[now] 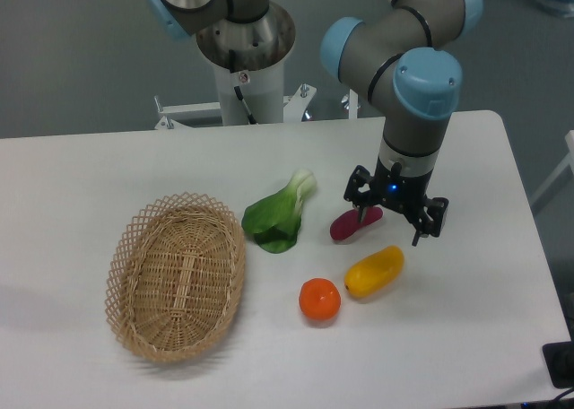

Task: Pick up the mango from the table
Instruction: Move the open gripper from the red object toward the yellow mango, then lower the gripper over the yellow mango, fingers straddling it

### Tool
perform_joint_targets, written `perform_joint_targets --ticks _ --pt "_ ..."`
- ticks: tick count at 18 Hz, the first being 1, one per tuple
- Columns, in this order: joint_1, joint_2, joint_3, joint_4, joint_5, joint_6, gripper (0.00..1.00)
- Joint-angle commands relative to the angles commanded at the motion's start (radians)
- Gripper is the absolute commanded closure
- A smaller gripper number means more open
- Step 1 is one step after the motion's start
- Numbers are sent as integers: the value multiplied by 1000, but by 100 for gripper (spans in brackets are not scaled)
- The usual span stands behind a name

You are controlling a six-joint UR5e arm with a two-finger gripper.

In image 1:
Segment woven wicker basket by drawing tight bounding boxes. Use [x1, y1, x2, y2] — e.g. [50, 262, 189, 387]
[105, 193, 246, 362]

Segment yellow mango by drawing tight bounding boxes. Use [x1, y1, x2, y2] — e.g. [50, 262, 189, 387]
[344, 246, 404, 299]

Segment white frame at right edge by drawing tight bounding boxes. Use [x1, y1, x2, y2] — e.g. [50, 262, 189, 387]
[529, 130, 573, 213]

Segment green bok choy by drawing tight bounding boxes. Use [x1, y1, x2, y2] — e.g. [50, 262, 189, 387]
[241, 169, 317, 254]

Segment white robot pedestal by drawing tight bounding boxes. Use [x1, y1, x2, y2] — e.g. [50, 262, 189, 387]
[154, 62, 317, 130]

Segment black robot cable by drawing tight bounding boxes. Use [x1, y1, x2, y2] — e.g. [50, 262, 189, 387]
[229, 49, 259, 126]

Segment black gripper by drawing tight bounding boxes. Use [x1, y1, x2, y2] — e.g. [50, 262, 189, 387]
[344, 161, 449, 247]

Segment black device at table edge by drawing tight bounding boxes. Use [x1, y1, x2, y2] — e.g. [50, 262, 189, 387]
[542, 341, 573, 388]

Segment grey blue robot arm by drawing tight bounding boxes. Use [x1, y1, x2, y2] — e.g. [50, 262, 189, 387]
[147, 0, 483, 238]

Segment purple sweet potato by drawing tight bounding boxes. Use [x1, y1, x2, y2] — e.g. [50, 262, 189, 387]
[329, 207, 384, 242]

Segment orange tangerine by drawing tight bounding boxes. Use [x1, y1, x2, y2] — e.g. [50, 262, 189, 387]
[299, 278, 342, 321]

